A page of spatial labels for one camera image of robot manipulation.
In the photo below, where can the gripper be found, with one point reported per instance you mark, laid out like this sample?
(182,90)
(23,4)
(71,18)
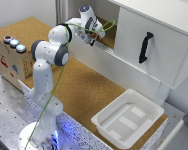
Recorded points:
(86,34)

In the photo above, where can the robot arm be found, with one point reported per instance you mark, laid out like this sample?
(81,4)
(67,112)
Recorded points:
(44,76)

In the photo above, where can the white cabinet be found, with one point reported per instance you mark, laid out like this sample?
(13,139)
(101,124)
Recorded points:
(127,75)

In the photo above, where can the wooden drawer box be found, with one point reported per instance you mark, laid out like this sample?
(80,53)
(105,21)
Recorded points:
(24,30)

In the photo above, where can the green button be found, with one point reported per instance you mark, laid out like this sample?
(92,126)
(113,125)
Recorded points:
(20,48)

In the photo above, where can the blue button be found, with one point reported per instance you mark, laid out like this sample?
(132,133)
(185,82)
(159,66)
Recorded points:
(14,42)

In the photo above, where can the red button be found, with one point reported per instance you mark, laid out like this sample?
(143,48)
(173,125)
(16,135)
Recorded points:
(8,39)

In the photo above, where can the white sliding door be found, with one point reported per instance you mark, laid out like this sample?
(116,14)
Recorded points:
(167,56)

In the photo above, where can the white plastic box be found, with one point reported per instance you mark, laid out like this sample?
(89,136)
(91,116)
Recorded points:
(127,120)

